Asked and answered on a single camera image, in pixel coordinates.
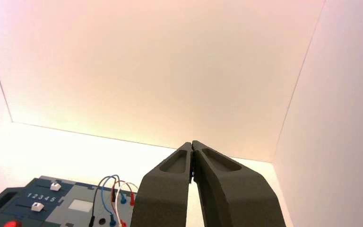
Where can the blue grey task board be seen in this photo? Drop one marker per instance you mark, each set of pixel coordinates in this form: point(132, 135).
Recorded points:
point(75, 216)

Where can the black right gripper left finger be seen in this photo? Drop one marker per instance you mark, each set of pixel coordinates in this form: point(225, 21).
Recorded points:
point(162, 200)

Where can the red push button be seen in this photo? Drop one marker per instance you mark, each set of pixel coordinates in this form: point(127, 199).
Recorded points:
point(12, 224)

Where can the white slider knob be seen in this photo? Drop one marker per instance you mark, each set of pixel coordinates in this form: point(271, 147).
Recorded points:
point(37, 207)
point(55, 186)

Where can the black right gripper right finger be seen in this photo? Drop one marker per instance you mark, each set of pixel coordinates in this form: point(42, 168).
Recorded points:
point(231, 200)

